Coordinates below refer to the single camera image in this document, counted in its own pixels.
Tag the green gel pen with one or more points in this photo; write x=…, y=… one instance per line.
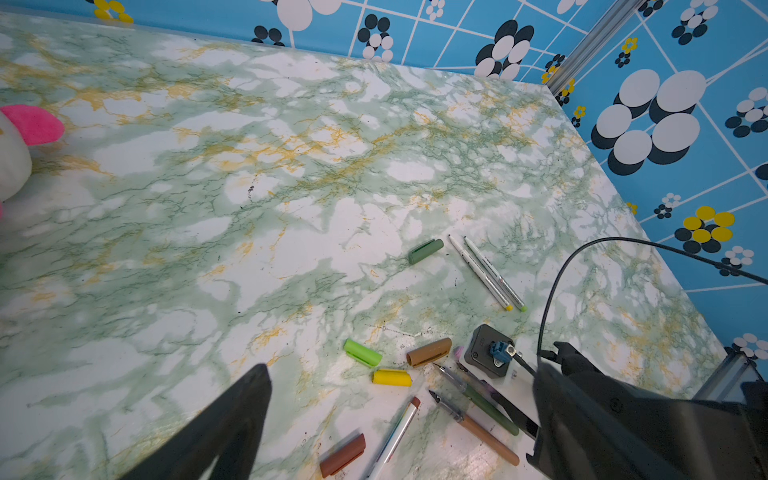
x=478, y=399

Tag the white pink plush toy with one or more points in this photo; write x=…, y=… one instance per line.
x=23, y=126

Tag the white pen green tip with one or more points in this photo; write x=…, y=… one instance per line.
x=514, y=299

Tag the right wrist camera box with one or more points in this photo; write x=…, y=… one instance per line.
x=486, y=351

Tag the dark brown pen cap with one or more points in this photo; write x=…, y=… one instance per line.
x=342, y=456

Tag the dark green pen cap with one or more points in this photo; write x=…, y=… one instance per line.
x=425, y=250

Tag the tan brown pen cap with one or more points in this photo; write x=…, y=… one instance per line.
x=429, y=353

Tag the white pen yellow tip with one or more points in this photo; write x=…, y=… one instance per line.
x=481, y=274

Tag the yellow pen cap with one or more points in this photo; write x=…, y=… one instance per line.
x=390, y=377

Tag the brown gel pen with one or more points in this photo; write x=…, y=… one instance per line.
x=472, y=426

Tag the light green pen cap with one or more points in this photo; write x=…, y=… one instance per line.
x=362, y=354

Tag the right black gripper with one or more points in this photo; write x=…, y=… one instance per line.
x=592, y=426

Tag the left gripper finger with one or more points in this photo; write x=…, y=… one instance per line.
x=223, y=439

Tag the white pen brown tip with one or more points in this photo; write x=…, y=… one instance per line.
x=394, y=439

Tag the pink gel pen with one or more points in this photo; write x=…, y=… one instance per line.
x=518, y=417

